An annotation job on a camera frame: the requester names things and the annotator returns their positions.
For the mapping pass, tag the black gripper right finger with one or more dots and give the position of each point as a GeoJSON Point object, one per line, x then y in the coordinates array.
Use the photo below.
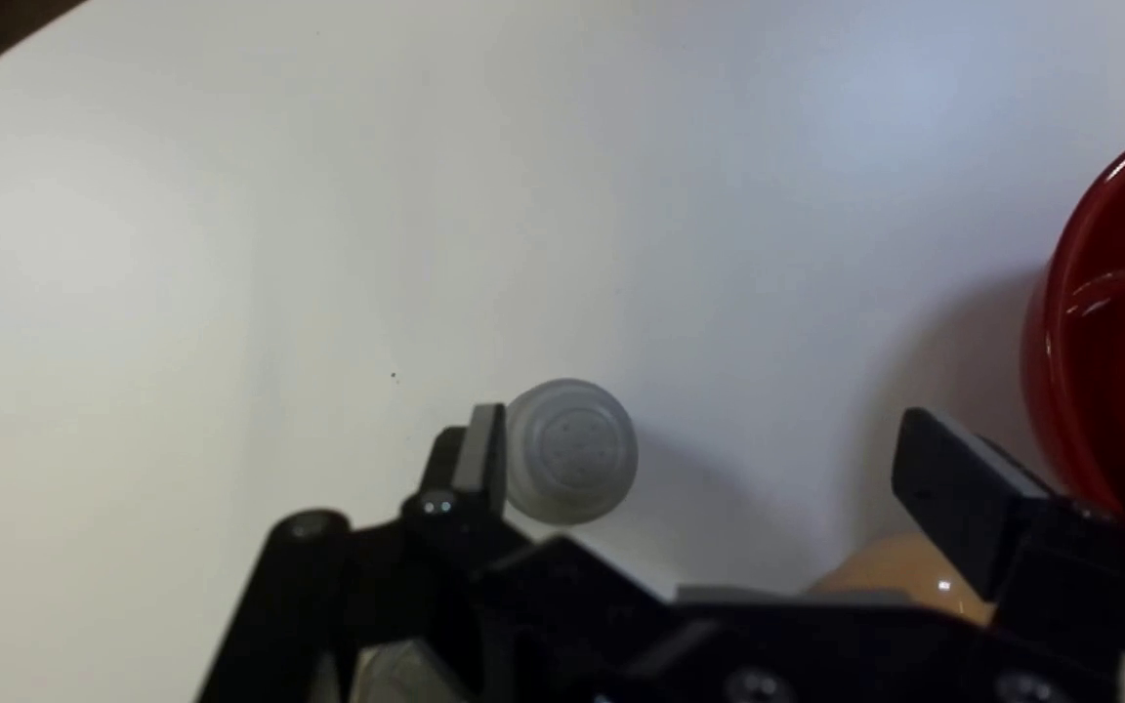
{"type": "Point", "coordinates": [979, 501]}

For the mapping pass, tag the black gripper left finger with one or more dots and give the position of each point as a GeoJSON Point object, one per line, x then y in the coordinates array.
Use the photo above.
{"type": "Point", "coordinates": [487, 462]}

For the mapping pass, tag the grey salt cellar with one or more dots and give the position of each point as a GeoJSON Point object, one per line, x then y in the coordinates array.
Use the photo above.
{"type": "Point", "coordinates": [574, 449]}

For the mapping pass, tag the red bowl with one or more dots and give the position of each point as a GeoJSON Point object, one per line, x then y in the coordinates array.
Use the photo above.
{"type": "Point", "coordinates": [1112, 335]}

